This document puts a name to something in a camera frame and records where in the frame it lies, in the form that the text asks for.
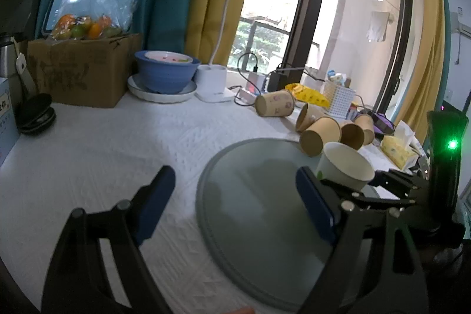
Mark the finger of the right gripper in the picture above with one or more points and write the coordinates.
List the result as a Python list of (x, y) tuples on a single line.
[(397, 182), (345, 192)]

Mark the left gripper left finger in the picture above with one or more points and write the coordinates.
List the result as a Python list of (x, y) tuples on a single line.
[(77, 282)]

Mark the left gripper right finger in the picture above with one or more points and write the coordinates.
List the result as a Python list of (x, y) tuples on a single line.
[(373, 266)]

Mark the white paper cup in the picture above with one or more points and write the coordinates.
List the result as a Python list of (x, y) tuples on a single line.
[(345, 166)]

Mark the brown paper cup open mouth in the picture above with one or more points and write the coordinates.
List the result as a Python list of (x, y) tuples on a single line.
[(352, 135)]

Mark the brown paper cup front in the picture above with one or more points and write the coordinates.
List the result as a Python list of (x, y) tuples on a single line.
[(323, 130)]

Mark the brown paper cup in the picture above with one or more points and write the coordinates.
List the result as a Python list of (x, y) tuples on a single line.
[(307, 116), (366, 123), (275, 104), (323, 130)]

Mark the brown paper cup far right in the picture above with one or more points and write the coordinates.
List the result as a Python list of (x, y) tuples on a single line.
[(366, 123)]

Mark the brown paper cup middle back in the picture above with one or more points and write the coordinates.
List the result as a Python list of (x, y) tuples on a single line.
[(307, 116)]

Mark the brown paper cup far left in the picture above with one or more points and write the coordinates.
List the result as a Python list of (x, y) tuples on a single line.
[(275, 104)]

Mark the yellow tissue pack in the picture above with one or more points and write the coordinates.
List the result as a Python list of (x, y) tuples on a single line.
[(397, 147)]

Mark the purple bag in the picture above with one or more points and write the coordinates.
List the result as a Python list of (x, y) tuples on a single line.
[(382, 125)]

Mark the grey round tray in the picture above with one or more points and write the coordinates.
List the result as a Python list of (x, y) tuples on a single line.
[(255, 225)]

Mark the white perforated plastic basket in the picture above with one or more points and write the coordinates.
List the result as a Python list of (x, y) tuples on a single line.
[(339, 94)]

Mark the yellow snack package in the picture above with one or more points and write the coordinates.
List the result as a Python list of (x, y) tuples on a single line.
[(307, 95)]

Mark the black power adapter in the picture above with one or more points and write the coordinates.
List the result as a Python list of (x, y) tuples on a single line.
[(280, 78)]

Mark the white charger plug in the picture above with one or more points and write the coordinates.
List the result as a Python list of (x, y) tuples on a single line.
[(255, 81)]

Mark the black round lid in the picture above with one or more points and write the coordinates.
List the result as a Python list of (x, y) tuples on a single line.
[(35, 115)]

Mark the cardboard box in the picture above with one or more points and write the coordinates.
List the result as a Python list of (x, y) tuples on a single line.
[(83, 73)]

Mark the blue bowl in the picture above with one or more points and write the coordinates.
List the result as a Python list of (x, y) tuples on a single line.
[(165, 72)]

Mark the yellow curtain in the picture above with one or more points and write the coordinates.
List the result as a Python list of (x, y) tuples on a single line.
[(203, 25)]

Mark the bag of fruit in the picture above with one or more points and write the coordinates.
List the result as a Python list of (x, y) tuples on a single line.
[(87, 19)]

